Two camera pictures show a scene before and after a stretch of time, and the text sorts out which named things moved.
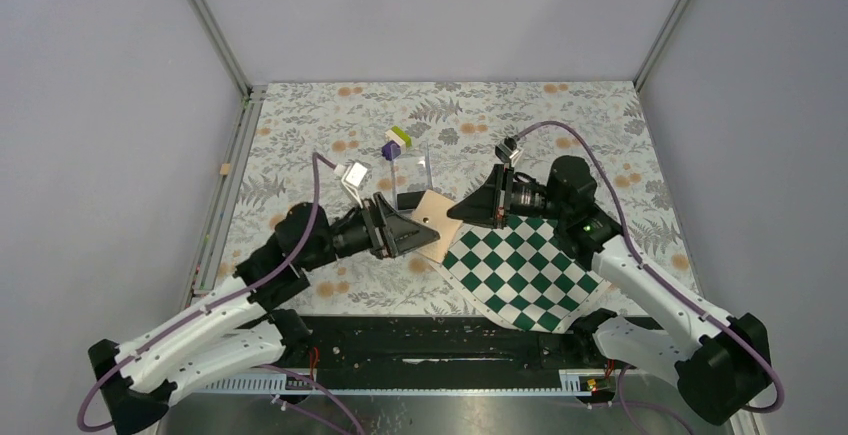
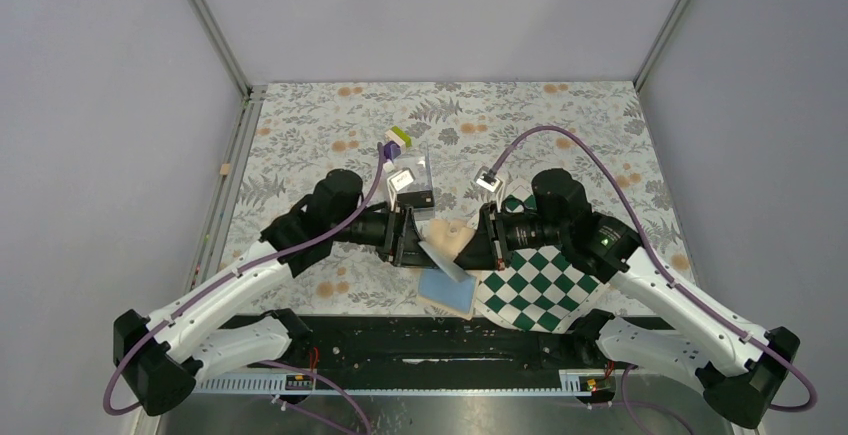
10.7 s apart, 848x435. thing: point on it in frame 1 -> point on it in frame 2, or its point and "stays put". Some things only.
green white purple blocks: x=398 y=142 stays put
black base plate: x=444 y=343 stays put
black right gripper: x=484 y=207 -> x=487 y=251
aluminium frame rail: x=225 y=195 stays put
